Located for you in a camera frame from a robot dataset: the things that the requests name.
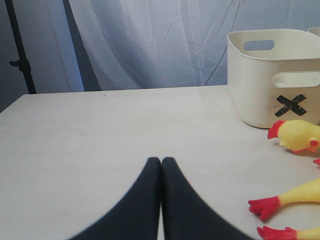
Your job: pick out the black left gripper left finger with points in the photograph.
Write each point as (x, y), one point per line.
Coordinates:
(136, 215)

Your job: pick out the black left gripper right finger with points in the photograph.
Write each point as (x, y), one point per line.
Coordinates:
(185, 215)

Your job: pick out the whole rubber chicken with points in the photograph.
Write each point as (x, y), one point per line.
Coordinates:
(306, 193)
(296, 135)

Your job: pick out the cream bin with X mark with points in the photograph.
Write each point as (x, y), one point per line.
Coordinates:
(274, 74)

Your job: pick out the white backdrop curtain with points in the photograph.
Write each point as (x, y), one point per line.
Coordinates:
(104, 45)

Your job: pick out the black light stand pole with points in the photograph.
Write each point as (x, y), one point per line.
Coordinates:
(22, 63)

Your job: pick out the cream bin with O mark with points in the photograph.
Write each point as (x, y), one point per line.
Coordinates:
(314, 31)

